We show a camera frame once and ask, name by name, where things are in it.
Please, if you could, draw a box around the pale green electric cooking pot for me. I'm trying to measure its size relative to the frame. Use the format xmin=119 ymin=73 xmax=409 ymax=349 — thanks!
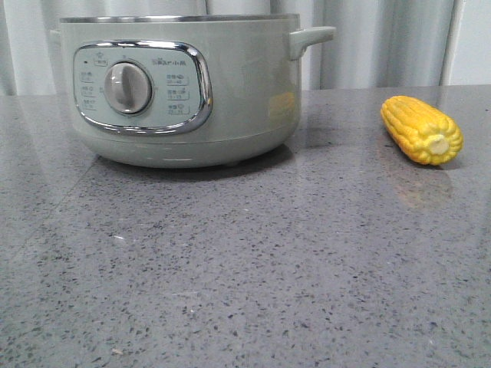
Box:
xmin=59 ymin=14 xmax=336 ymax=168

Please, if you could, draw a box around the yellow corn cob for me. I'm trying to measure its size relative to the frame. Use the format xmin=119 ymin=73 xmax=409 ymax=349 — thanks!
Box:
xmin=381 ymin=95 xmax=463 ymax=166

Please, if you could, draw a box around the white pleated curtain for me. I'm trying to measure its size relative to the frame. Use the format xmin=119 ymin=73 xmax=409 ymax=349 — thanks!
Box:
xmin=0 ymin=0 xmax=491 ymax=97

